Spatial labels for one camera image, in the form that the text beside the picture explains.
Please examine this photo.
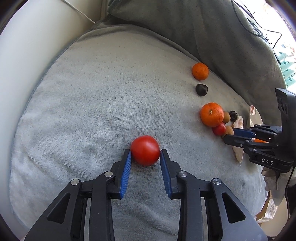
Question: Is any peeled pomelo segment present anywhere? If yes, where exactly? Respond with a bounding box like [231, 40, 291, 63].
[232, 114, 245, 166]

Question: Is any brown longan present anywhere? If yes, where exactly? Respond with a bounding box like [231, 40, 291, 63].
[222, 126, 234, 137]
[222, 111, 231, 123]

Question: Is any dark plum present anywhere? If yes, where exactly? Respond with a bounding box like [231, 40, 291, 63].
[229, 110, 238, 122]
[195, 84, 208, 96]

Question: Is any small red cherry tomato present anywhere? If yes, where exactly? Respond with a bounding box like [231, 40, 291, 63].
[212, 123, 226, 136]

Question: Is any large red tomato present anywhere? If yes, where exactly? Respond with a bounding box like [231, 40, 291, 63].
[130, 136, 160, 166]

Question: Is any small mandarin orange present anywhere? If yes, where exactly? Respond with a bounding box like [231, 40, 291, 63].
[192, 63, 209, 81]

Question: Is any white gloved right hand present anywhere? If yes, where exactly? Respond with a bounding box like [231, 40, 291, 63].
[261, 167, 290, 206]

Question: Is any white floral ceramic plate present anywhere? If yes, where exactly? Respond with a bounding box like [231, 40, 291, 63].
[246, 105, 263, 128]

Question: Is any dark grey back cushion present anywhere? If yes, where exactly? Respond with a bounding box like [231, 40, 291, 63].
[108, 1, 285, 125]

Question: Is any black cable bundle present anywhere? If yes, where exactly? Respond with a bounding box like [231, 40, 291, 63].
[230, 0, 284, 65]

